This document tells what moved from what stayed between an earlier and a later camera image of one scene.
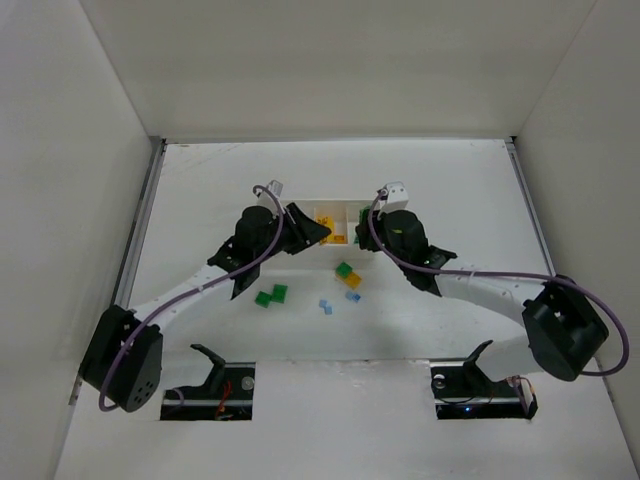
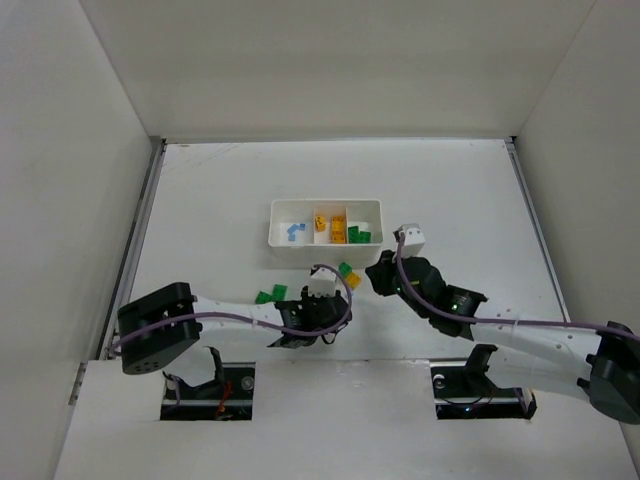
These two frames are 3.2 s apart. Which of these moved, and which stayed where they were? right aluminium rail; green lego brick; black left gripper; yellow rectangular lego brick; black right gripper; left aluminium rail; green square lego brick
Moved: black left gripper; green lego brick; black right gripper
Stayed: left aluminium rail; green square lego brick; right aluminium rail; yellow rectangular lego brick
